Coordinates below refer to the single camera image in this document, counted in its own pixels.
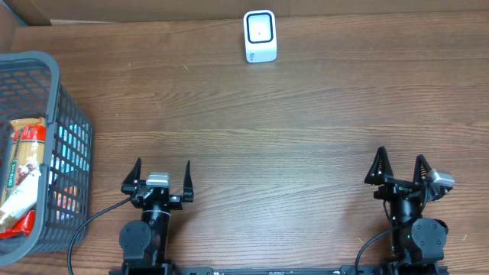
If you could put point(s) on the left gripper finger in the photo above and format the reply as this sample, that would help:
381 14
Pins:
130 183
188 192

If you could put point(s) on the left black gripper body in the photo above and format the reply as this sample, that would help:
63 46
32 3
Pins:
157 195

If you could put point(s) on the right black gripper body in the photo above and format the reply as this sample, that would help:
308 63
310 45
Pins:
392 190

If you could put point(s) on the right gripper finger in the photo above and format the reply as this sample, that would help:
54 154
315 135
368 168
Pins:
422 168
380 171

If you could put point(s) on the small orange snack packet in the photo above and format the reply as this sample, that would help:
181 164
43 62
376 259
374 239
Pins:
66 203

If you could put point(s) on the teal wet wipes pack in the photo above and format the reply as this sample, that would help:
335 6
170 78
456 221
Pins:
71 149

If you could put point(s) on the orange spaghetti pack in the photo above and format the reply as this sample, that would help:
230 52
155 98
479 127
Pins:
27 154

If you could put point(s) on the white cream tube gold cap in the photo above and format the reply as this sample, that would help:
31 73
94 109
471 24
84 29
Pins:
20 201

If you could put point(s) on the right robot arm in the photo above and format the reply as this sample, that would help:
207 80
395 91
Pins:
416 242

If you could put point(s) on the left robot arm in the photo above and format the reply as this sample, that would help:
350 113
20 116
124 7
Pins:
144 241

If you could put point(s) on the grey plastic basket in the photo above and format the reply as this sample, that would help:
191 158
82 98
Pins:
31 88

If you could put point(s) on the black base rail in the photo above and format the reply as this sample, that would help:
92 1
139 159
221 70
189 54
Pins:
343 270

